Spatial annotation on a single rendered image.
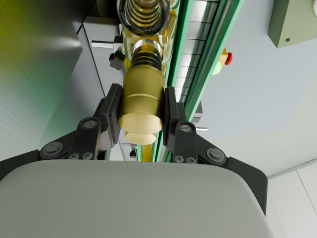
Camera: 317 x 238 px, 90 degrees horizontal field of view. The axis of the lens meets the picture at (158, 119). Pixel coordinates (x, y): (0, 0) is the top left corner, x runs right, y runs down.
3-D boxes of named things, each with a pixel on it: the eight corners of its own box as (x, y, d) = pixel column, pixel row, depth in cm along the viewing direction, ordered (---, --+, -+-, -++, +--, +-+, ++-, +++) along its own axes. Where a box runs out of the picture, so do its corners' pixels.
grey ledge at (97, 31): (93, 3, 39) (79, 26, 33) (129, 6, 40) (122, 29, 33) (127, 151, 118) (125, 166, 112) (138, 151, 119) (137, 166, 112)
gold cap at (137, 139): (160, 99, 18) (159, 132, 16) (155, 116, 21) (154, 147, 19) (129, 95, 18) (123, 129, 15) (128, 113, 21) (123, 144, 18)
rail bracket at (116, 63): (99, 12, 33) (80, 51, 25) (132, 15, 33) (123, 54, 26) (103, 32, 36) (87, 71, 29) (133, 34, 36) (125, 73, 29)
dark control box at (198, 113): (183, 97, 73) (185, 112, 68) (200, 98, 73) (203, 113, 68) (180, 108, 79) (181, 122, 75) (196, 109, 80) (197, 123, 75)
